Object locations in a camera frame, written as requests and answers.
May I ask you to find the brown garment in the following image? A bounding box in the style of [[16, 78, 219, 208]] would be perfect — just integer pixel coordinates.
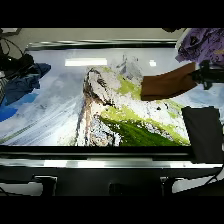
[[139, 61, 199, 102]]

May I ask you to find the dark blue garment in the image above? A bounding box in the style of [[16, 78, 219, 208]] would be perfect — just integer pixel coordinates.
[[2, 62, 52, 107]]

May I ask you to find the black folded garment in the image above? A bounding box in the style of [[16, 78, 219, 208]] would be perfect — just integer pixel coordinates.
[[181, 105, 224, 165]]

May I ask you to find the purple printed garment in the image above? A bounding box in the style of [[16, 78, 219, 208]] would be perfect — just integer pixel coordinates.
[[174, 28, 224, 66]]

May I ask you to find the silver frame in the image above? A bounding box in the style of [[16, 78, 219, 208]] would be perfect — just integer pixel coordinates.
[[0, 151, 224, 197]]

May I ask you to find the black cable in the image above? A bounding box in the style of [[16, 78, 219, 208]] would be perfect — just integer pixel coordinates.
[[0, 35, 25, 63]]

